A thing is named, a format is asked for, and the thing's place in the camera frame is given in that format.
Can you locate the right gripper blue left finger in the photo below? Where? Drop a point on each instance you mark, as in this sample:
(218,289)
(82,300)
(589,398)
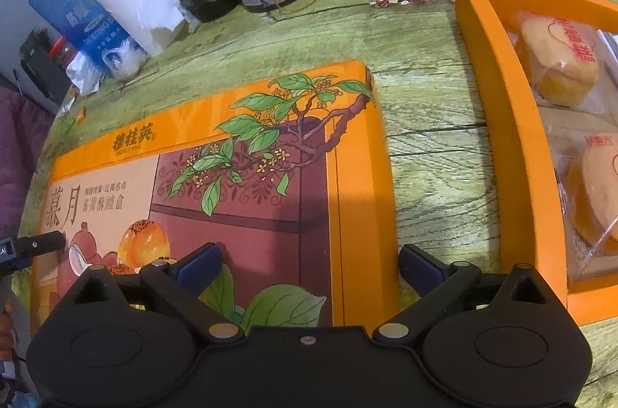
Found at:
(174,290)

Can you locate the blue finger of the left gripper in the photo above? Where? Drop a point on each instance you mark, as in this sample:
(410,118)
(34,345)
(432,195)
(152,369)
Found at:
(42,243)

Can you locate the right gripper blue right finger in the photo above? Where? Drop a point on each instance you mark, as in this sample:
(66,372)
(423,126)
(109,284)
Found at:
(443,291)

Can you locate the packaged egg cake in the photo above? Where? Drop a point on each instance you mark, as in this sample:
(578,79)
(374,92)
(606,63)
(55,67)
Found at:
(585,166)
(562,64)

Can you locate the packaged egg cake front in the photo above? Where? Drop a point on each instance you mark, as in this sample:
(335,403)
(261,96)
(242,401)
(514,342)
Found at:
(562,64)

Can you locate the green white snack pack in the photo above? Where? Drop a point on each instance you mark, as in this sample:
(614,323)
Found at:
(609,52)

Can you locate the orange cardboard tray box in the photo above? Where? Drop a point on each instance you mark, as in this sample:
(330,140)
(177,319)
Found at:
(531,228)

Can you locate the person in purple jacket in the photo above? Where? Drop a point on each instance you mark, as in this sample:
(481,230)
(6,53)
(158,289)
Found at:
(24,128)

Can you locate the orange mooncake gift box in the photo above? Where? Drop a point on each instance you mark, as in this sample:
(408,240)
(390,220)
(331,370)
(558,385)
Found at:
(289,178)

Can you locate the crumpled white plastic bag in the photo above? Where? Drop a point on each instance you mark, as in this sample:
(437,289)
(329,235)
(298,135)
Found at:
(91,65)

